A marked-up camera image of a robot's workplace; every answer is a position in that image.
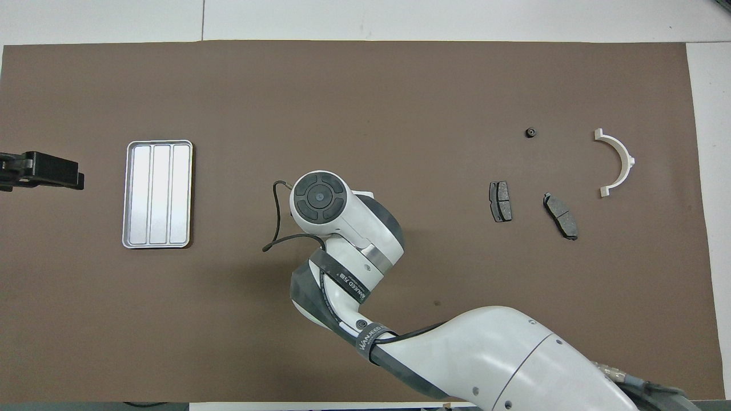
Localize dark curved brake pad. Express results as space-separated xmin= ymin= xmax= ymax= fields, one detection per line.
xmin=543 ymin=192 xmax=579 ymax=241

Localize white curved plastic bracket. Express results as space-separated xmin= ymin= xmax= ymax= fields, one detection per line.
xmin=594 ymin=128 xmax=636 ymax=198

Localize silver metal tray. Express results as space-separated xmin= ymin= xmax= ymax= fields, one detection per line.
xmin=122 ymin=140 xmax=194 ymax=249

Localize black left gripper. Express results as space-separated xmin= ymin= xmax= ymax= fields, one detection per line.
xmin=0 ymin=151 xmax=86 ymax=192

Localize dark rectangular brake pad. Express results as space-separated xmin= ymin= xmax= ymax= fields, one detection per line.
xmin=489 ymin=181 xmax=513 ymax=223

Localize brown table mat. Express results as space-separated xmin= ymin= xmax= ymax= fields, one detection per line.
xmin=0 ymin=40 xmax=726 ymax=404

